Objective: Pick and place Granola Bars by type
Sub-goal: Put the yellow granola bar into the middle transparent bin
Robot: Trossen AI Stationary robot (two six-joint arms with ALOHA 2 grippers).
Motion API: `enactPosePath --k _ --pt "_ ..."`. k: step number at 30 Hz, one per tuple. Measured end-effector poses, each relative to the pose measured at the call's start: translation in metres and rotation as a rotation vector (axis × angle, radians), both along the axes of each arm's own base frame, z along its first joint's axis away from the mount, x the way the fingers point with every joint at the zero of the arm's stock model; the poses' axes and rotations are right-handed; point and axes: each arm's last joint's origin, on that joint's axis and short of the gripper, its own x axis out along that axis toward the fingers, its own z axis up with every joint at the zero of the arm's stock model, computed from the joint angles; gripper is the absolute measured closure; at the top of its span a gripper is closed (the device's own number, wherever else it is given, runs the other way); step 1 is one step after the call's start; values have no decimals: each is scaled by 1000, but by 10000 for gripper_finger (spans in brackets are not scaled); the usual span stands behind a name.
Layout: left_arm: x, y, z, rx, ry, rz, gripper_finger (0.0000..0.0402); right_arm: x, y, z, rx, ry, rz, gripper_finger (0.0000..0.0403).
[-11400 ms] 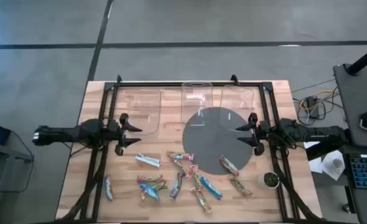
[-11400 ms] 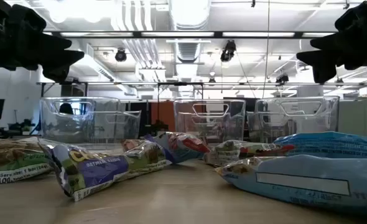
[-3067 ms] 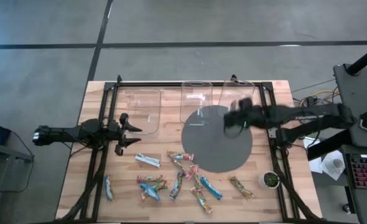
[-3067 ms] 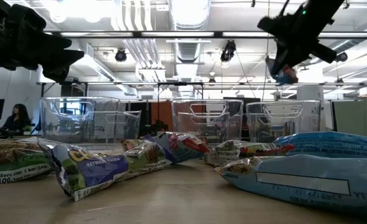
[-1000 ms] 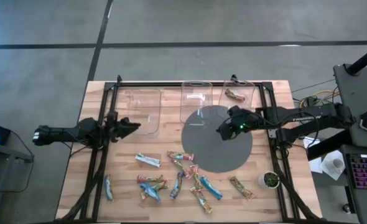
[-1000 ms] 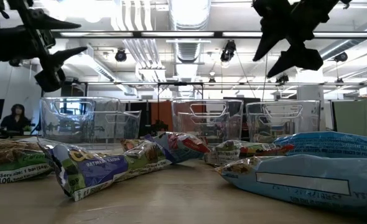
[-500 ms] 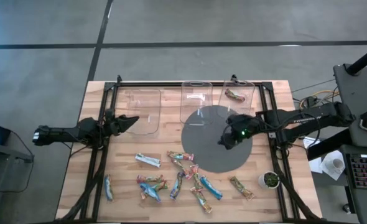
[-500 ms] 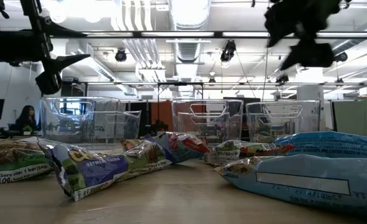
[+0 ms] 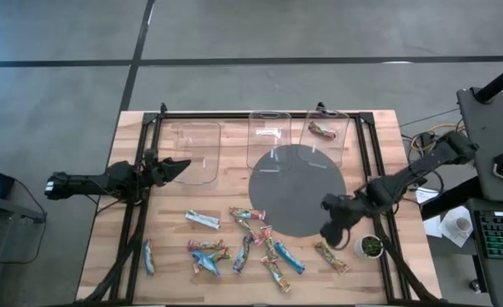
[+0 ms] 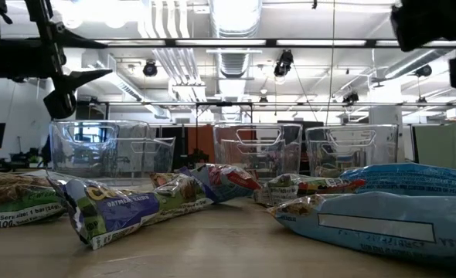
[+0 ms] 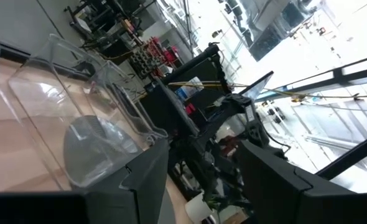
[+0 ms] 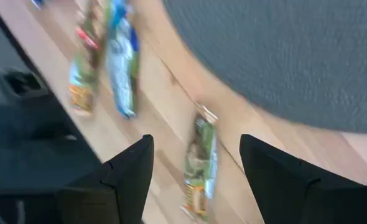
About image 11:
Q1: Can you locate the black stand pole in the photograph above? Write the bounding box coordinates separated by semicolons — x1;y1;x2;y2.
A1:
162;43;225;86

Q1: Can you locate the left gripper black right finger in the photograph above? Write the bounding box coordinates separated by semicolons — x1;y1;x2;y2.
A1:
239;139;367;224

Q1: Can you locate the white pot with plant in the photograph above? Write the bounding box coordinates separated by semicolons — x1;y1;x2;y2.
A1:
184;192;223;224

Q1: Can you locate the shelf with red parts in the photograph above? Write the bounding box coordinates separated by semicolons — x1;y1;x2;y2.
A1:
129;36;182;78

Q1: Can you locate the round grey mat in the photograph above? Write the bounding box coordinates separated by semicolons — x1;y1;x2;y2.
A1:
62;114;177;224

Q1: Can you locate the black equipment cart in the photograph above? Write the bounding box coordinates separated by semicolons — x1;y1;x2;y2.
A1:
63;0;147;58

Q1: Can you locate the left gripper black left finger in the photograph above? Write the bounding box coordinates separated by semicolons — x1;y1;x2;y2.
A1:
0;139;170;224

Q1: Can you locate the open laptop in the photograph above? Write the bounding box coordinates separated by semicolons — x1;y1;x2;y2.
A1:
238;70;274;101

